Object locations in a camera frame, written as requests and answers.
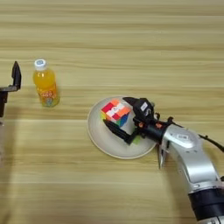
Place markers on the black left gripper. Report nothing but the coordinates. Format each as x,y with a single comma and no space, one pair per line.
3,99

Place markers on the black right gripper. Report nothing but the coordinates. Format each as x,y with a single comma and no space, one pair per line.
153,131

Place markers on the multicoloured puzzle cube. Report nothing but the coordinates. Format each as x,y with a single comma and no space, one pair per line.
115,110

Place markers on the orange juice bottle white cap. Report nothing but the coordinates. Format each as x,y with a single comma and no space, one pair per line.
45,84

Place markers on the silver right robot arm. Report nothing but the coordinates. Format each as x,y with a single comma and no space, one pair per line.
192,160

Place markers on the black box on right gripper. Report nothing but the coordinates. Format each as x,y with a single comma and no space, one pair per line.
143,108

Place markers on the green rectangular block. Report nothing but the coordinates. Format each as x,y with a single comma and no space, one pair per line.
136,140

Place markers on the round white plate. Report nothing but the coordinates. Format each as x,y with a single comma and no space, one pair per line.
102,140

